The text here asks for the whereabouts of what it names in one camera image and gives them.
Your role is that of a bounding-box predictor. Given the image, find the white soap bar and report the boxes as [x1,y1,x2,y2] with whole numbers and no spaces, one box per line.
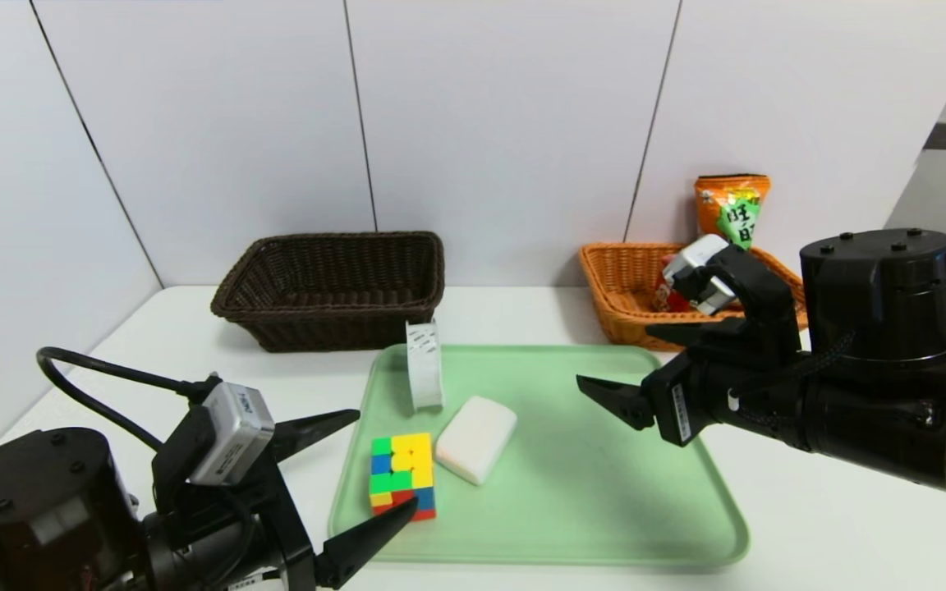
[435,396,517,486]

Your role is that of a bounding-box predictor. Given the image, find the multicoloured puzzle cube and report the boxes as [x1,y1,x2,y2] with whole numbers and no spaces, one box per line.
[370,433,437,522]

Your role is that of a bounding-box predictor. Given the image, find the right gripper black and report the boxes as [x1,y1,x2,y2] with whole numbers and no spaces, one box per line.
[575,317,814,453]

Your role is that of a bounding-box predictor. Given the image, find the orange wicker basket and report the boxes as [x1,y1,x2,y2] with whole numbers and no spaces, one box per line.
[578,241,809,352]

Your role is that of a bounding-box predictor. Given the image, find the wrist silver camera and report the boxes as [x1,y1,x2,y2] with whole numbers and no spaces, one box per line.
[190,382,276,487]
[662,234,737,315]

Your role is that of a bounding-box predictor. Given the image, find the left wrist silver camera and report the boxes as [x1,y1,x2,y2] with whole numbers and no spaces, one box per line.
[190,382,276,487]

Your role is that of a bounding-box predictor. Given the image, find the orange snack bag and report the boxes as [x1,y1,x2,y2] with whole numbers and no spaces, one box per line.
[694,173,772,251]

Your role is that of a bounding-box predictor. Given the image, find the left camera black mount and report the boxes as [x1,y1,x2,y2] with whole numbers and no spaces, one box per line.
[151,402,219,514]

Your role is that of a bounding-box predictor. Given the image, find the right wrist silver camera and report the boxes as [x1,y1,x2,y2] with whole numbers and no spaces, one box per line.
[662,234,737,315]

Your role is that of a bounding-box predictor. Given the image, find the camera black mount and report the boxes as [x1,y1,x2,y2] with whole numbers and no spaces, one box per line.
[151,402,219,514]
[674,245,802,362]

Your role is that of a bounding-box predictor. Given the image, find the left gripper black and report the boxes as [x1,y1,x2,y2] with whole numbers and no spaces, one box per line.
[141,408,420,590]

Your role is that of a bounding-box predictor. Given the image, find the dark brown wicker basket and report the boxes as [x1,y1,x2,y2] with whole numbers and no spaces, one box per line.
[211,231,446,354]

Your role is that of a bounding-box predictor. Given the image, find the green plastic tray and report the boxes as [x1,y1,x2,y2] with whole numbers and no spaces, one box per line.
[328,344,751,567]

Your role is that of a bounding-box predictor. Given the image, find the small red snack pack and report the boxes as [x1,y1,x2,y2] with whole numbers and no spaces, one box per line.
[652,254,700,314]

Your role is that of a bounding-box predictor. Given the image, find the left camera black cable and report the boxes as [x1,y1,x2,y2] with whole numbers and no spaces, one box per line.
[36,346,219,448]

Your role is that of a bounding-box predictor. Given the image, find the right camera black mount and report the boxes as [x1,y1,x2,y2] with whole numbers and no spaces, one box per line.
[674,245,802,362]

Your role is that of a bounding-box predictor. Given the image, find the white tape roll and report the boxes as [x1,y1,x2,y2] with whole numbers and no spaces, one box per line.
[406,320,446,412]

